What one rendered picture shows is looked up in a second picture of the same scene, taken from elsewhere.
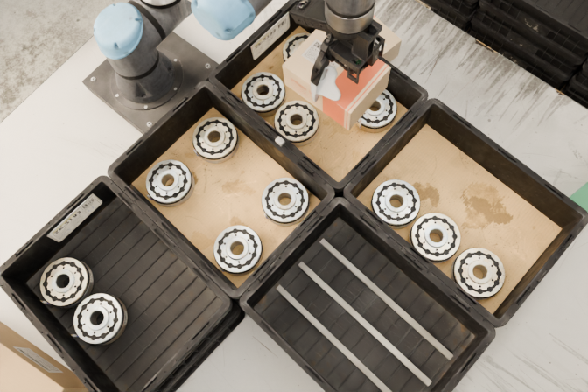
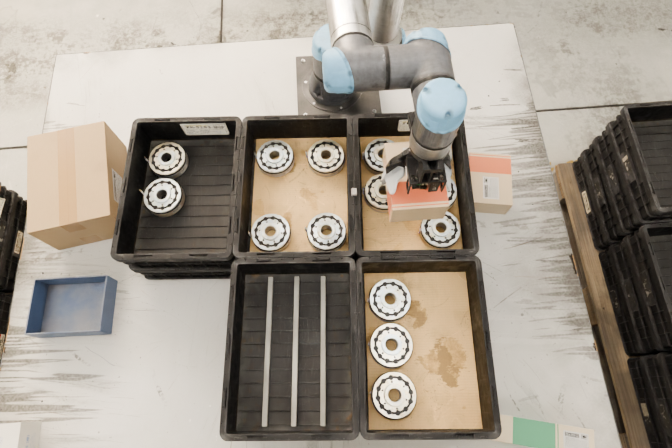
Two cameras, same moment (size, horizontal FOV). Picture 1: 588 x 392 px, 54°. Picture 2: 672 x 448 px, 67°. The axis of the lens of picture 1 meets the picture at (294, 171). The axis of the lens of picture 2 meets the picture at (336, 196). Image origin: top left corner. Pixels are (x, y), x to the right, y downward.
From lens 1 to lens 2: 0.28 m
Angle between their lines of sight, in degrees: 15
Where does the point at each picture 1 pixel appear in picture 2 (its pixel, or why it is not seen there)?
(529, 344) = not seen: outside the picture
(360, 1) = (428, 137)
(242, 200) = (304, 208)
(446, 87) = (515, 265)
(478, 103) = (526, 296)
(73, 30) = not seen: hidden behind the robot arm
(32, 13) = not seen: outside the picture
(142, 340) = (172, 231)
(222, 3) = (335, 65)
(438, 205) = (417, 329)
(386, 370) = (278, 390)
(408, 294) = (339, 361)
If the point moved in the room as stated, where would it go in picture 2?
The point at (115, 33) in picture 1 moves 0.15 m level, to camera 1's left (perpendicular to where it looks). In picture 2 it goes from (325, 42) to (284, 17)
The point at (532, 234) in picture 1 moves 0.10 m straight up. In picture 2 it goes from (457, 410) to (467, 411)
